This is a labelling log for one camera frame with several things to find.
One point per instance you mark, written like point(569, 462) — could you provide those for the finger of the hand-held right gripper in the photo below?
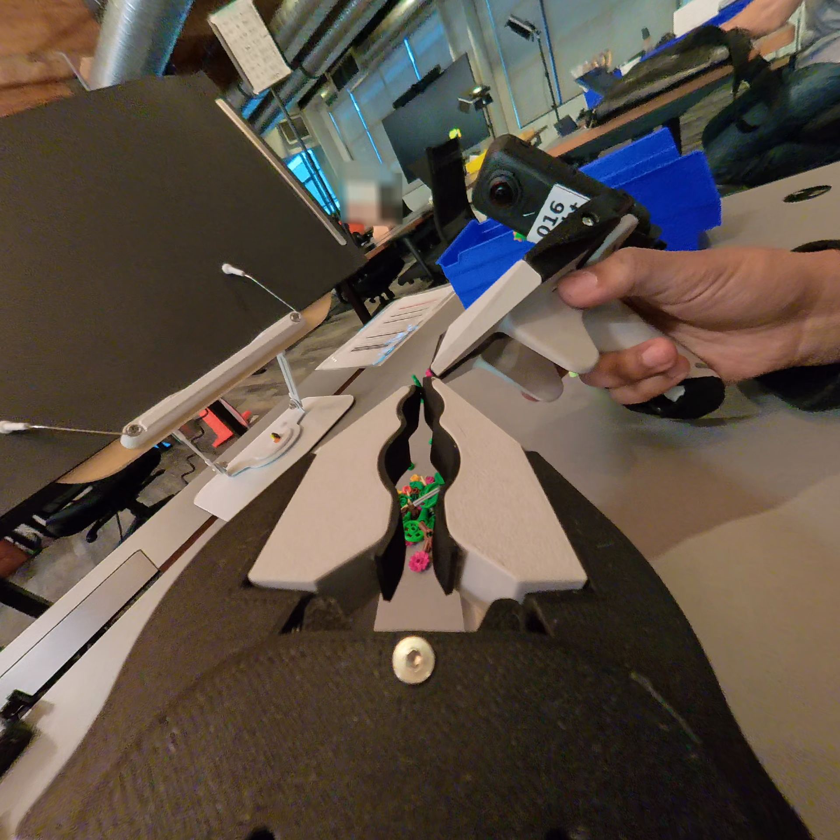
point(485, 315)

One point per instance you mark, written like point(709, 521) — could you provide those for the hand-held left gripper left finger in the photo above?
point(321, 518)

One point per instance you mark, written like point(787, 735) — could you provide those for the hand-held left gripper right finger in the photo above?
point(512, 518)

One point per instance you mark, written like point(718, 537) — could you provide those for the pile of toy brick pieces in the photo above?
point(415, 528)

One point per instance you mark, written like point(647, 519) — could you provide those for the person's right hand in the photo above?
point(722, 308)

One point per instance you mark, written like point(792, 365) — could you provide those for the black office chair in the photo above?
point(449, 190)

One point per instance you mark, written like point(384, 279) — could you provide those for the laminated paper sheet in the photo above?
point(394, 328)

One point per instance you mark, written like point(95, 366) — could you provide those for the black monitor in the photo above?
point(433, 124)

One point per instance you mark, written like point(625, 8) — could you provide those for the wooden desk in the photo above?
point(623, 131)

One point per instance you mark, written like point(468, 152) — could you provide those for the light tripod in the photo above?
point(525, 27)

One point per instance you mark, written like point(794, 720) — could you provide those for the blue plastic bin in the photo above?
point(676, 190)

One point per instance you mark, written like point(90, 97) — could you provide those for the white metal stand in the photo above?
point(216, 377)

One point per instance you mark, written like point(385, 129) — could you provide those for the black bag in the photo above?
point(682, 59)

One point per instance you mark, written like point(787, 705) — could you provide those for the black display board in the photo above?
point(131, 229)

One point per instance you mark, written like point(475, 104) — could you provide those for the red metal frame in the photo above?
point(223, 426)

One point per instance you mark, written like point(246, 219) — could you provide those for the silver ventilation duct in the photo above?
point(138, 39)

